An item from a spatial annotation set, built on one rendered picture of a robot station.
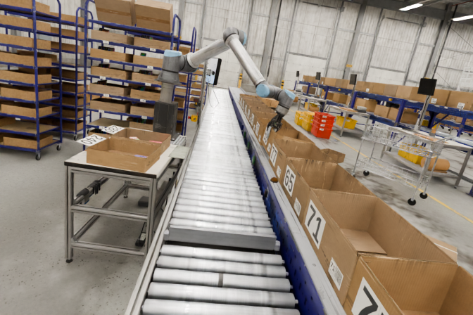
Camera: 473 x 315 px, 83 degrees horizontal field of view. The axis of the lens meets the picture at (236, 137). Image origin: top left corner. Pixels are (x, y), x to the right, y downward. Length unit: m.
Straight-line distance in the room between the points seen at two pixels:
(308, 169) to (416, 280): 0.78
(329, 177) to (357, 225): 0.40
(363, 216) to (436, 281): 0.39
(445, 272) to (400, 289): 0.13
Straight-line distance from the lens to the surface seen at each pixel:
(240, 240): 1.26
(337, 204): 1.21
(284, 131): 2.26
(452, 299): 1.03
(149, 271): 1.08
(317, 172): 1.56
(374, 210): 1.28
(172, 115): 2.49
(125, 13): 3.59
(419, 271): 0.94
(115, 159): 1.84
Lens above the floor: 1.46
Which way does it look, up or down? 14 degrees down
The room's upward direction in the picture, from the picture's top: 9 degrees clockwise
